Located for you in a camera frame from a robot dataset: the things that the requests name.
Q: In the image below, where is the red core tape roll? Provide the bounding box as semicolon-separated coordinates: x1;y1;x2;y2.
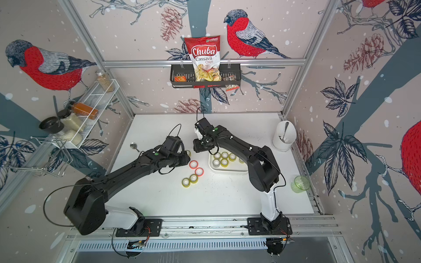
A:
195;167;204;176
189;160;198;170

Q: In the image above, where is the clear white core tape roll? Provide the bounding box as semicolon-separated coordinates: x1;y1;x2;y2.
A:
212;159;220;168

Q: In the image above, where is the white storage box tray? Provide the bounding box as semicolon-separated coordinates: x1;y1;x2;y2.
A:
208;148;248;173

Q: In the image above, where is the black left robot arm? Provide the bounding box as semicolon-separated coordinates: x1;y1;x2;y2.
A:
64;135;190;235

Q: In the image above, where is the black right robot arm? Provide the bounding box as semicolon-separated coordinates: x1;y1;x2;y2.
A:
193;117;282;232

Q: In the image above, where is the metal spoon on table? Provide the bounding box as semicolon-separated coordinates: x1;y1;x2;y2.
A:
129;142;144;157

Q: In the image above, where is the small snack packet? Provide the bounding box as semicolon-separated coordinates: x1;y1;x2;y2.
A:
223;75;240;92

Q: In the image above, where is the white utensil holder cup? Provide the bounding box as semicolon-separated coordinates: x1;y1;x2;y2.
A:
272;121;297;152

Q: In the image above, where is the metal spoon in holder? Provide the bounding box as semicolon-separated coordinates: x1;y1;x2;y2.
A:
280;121;289;143

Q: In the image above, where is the Chuba cassava chips bag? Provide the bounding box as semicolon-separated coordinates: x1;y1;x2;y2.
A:
184;36;222;82

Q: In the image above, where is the green glass cup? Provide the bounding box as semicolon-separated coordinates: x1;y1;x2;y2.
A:
291;176;310;194

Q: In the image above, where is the clear spice jar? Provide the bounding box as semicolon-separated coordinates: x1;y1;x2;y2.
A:
96;70;114;93

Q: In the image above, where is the orange spice bottle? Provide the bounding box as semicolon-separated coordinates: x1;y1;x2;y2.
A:
68;103;99;119

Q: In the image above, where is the black lid spice jar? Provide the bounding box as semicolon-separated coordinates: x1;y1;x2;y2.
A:
38;117;82;145

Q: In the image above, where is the black wire wall basket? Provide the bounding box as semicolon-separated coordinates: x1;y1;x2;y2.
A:
170;64;241;88

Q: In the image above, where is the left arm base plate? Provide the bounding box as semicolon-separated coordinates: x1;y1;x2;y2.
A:
116;207;163;237

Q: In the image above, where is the horizontal aluminium frame bar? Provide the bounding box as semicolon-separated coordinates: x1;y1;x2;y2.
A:
101;58;307;69

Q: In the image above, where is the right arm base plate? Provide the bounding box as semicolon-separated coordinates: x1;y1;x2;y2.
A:
245;213;293;236

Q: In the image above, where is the white wire spice rack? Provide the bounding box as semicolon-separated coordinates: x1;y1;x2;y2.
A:
58;79;120;149

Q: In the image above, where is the chrome wire rack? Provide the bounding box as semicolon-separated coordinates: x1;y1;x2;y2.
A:
1;137;75;178

